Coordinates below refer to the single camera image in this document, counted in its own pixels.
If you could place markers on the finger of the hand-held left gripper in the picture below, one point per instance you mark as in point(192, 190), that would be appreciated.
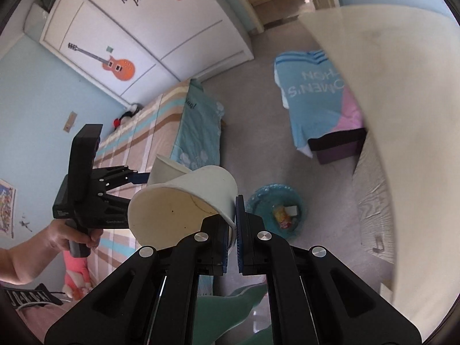
point(115, 198)
point(118, 174)

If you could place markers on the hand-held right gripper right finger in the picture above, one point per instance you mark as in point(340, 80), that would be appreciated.
point(240, 230)

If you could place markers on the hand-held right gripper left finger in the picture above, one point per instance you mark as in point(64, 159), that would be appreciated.
point(212, 251)

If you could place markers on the trash bin with blue bag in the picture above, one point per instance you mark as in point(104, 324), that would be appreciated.
point(262, 196)

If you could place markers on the small white paper cup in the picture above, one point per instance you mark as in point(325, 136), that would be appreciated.
point(167, 170)

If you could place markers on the large white paper cup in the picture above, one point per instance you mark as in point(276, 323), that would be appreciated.
point(179, 201)

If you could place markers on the person's left forearm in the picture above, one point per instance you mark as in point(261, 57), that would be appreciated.
point(25, 258)

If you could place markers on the person's left hand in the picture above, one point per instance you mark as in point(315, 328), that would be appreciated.
point(68, 235)

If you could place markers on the yellow snack packet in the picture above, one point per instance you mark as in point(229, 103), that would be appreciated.
point(282, 217)

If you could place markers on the brown tape strip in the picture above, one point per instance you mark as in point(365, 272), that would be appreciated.
point(70, 122)

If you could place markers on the penguin plush toy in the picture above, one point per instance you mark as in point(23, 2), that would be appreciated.
point(124, 116)

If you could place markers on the green chair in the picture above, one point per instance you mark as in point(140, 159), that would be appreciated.
point(222, 312)

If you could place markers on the pink plush toy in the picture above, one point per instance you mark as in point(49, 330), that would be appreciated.
point(75, 273)

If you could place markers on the light blue patterned sheet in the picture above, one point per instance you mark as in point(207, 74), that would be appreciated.
point(199, 125)

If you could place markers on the black cloth with white print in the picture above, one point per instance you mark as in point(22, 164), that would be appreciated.
point(32, 296)

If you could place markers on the white wardrobe with guitar sticker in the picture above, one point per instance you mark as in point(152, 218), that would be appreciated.
point(143, 32)

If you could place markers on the colourful wall poster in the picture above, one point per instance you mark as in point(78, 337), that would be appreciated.
point(6, 208)

